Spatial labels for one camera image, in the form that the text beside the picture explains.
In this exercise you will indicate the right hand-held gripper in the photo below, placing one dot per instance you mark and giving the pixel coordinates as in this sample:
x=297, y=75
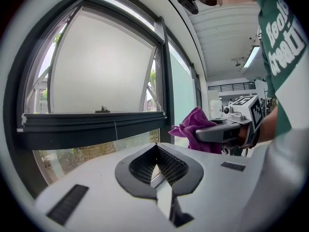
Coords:
x=248, y=110

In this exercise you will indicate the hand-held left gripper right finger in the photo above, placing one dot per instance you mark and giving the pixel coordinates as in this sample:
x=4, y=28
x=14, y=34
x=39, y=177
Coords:
x=217, y=185

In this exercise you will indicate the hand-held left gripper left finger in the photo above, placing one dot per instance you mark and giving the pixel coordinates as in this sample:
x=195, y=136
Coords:
x=96, y=190

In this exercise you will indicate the purple cloth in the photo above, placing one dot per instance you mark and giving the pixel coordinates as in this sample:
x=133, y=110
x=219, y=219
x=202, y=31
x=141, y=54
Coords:
x=193, y=124

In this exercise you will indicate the person's right hand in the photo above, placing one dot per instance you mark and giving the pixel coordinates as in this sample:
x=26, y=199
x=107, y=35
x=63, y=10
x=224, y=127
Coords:
x=244, y=135

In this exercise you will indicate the large clear water jug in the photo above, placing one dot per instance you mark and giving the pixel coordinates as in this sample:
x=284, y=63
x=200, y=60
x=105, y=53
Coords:
x=215, y=109

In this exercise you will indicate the black railing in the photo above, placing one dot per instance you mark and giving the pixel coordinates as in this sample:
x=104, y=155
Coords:
x=231, y=86

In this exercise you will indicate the ceiling light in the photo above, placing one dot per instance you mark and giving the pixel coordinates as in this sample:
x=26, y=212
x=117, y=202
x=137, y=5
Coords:
x=251, y=57

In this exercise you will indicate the green sweatshirt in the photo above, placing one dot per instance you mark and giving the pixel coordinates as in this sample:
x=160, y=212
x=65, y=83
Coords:
x=280, y=57

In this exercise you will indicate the black window frame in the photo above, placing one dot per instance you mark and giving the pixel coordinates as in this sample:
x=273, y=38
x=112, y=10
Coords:
x=96, y=129

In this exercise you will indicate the black head camera mount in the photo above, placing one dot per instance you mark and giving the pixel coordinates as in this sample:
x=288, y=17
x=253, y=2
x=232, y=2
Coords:
x=187, y=0

